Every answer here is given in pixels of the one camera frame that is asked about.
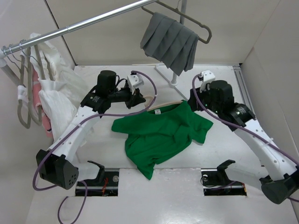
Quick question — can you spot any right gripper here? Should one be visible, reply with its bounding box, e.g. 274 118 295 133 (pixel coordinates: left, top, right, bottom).
187 83 221 115

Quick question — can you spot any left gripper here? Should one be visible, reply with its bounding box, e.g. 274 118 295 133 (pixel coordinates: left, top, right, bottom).
108 84 146 109

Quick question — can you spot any beige plastic hanger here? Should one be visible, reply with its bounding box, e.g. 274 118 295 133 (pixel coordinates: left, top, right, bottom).
144 96 183 111

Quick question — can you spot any green t shirt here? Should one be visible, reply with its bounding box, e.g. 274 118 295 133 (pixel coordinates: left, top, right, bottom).
111 100 213 180

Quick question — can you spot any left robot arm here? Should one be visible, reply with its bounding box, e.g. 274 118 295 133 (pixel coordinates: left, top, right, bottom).
32 70 147 191

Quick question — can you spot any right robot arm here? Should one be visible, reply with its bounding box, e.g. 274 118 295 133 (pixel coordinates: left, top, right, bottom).
187 80 299 204

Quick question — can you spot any grey hanger with cloth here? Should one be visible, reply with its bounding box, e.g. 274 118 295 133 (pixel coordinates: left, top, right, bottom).
141 0 212 47

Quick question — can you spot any grey empty hanger outer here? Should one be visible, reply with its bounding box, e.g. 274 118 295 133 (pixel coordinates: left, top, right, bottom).
17 49 31 129

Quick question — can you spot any grey empty hanger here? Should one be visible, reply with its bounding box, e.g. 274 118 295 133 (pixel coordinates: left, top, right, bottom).
17 49 31 129
23 45 45 126

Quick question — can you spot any grey empty hanger inner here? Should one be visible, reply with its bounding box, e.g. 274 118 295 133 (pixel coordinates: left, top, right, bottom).
23 45 45 126

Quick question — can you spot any white rack base foot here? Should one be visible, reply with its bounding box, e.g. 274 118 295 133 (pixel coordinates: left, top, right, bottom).
155 64 190 100

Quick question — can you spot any white garment on rack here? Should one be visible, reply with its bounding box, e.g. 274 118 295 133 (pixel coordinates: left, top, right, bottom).
30 41 89 141

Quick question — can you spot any grey pleated cloth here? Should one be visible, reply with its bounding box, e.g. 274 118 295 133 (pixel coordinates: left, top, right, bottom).
140 12 199 76

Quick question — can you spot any pink patterned garment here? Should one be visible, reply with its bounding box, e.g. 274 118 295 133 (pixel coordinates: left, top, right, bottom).
31 70 52 138

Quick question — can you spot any white rack upright pole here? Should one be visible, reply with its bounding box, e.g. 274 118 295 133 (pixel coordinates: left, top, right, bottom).
0 58 20 86

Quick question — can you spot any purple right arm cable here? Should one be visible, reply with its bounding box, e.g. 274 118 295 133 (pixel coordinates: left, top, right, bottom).
192 74 299 203

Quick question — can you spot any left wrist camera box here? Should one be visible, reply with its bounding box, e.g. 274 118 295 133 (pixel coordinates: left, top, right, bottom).
127 74 144 92

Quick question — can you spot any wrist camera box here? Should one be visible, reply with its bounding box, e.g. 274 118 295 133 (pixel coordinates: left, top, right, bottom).
127 74 144 92
199 70 215 92

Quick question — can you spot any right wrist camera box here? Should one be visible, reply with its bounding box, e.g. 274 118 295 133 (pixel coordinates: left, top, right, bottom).
199 70 215 92

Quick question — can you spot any aluminium rail on table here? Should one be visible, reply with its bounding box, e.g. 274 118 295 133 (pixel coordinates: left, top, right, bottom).
233 65 255 113

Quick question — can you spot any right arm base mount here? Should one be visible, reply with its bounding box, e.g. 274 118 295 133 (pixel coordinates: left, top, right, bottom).
200 160 247 196

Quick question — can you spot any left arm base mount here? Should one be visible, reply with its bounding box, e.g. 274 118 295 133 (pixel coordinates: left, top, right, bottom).
84 161 120 197

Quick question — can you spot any chrome clothes rail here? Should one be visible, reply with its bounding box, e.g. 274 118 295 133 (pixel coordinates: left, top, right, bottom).
0 0 156 59

